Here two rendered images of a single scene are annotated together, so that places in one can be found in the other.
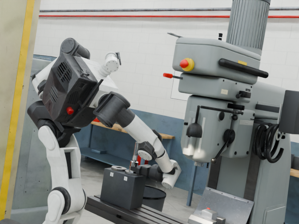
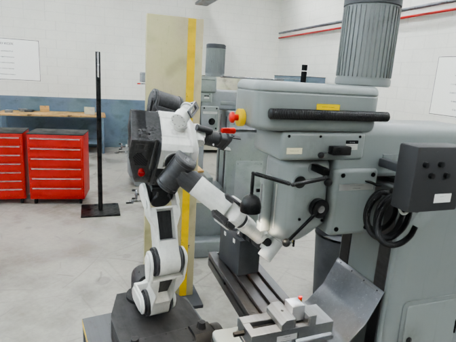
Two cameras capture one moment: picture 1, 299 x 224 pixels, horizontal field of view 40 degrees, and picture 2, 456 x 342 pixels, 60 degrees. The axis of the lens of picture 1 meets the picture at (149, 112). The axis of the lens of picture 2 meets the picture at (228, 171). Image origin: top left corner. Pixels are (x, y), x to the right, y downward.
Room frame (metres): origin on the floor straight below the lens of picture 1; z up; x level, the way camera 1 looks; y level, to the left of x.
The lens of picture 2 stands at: (0.71, -0.80, 1.89)
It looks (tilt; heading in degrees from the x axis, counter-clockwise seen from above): 13 degrees down; 30
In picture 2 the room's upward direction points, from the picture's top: 3 degrees clockwise
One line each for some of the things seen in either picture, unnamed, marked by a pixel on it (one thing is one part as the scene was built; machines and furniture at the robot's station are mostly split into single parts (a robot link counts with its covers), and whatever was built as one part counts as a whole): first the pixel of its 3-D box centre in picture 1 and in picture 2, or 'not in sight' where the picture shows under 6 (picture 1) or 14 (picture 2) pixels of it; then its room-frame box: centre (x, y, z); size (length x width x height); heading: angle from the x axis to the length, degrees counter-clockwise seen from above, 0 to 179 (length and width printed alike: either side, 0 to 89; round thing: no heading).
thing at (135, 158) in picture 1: (135, 151); not in sight; (2.36, 0.04, 1.26); 0.03 x 0.03 x 0.11
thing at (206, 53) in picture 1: (217, 62); (304, 105); (2.09, -0.30, 1.81); 0.47 x 0.26 x 0.16; 140
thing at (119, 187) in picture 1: (123, 186); (239, 247); (2.38, 0.08, 1.04); 0.22 x 0.12 x 0.20; 57
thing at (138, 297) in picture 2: not in sight; (154, 296); (2.23, 0.52, 0.68); 0.21 x 0.20 x 0.13; 58
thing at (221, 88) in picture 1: (216, 88); (307, 140); (2.11, -0.32, 1.68); 0.34 x 0.24 x 0.10; 140
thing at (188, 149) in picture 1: (191, 133); (264, 202); (1.99, -0.22, 1.45); 0.04 x 0.04 x 0.21; 50
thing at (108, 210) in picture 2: not in sight; (99, 134); (4.29, 3.28, 1.06); 0.50 x 0.50 x 2.11; 50
